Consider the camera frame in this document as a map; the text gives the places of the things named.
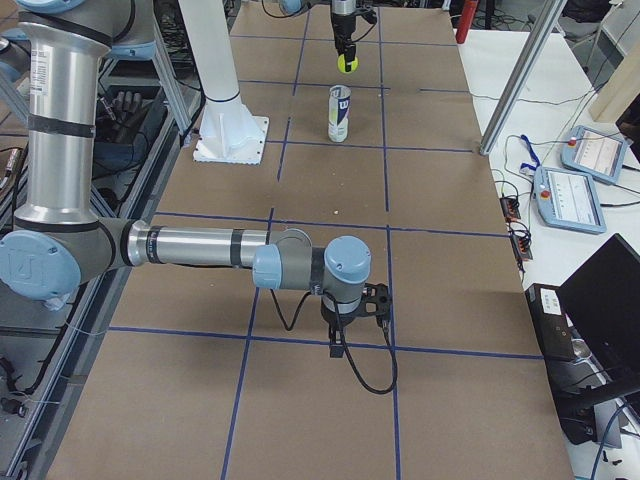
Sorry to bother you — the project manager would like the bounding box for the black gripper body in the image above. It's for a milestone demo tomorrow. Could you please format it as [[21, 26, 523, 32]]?
[[321, 295, 370, 330], [331, 13, 356, 46]]

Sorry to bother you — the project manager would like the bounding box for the yellow tennis ball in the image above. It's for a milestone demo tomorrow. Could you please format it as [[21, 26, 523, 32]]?
[[337, 54, 359, 75]]

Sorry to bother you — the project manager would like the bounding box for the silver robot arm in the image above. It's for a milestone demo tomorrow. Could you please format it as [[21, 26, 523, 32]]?
[[1, 1, 372, 357], [276, 0, 359, 74]]

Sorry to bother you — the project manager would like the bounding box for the clear tennis ball can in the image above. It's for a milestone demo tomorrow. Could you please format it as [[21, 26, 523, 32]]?
[[328, 85, 351, 143]]

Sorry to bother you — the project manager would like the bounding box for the red fire extinguisher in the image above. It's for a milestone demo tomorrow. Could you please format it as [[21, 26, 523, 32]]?
[[455, 0, 478, 45]]

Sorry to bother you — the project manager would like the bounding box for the near black orange connector box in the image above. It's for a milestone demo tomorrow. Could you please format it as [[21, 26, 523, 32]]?
[[509, 230, 533, 262]]

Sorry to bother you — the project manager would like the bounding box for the black orange connector box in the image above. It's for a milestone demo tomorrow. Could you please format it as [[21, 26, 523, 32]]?
[[499, 196, 521, 222], [509, 230, 533, 262]]

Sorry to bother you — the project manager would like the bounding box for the far black orange connector box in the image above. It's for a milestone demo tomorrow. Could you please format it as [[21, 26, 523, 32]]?
[[499, 196, 521, 222]]

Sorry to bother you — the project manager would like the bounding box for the black computer box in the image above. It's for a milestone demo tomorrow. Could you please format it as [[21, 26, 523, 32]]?
[[525, 283, 623, 448]]

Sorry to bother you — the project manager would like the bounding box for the near blue teach pendant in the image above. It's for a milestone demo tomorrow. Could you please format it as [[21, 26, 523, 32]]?
[[533, 166, 607, 234]]

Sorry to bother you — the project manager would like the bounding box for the blue teach pendant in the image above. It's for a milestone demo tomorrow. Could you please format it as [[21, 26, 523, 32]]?
[[561, 125, 629, 185], [533, 166, 607, 234]]

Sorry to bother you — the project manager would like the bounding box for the far blue teach pendant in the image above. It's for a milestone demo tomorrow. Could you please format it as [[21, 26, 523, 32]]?
[[561, 125, 629, 185]]

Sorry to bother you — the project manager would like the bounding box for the black monitor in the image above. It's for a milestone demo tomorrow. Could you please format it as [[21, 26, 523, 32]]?
[[557, 233, 639, 410]]

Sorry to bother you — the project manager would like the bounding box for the black camera cable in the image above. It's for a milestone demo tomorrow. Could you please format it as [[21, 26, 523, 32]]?
[[269, 288, 400, 395]]

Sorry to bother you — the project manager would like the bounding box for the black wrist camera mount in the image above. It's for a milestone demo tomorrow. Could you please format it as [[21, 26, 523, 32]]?
[[355, 5, 378, 25], [362, 283, 392, 324]]

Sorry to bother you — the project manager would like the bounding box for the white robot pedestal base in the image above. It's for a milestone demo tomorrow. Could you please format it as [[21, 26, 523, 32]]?
[[179, 0, 269, 165]]

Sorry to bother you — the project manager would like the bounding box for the aluminium frame post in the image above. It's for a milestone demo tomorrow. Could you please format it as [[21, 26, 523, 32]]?
[[479, 0, 567, 156]]

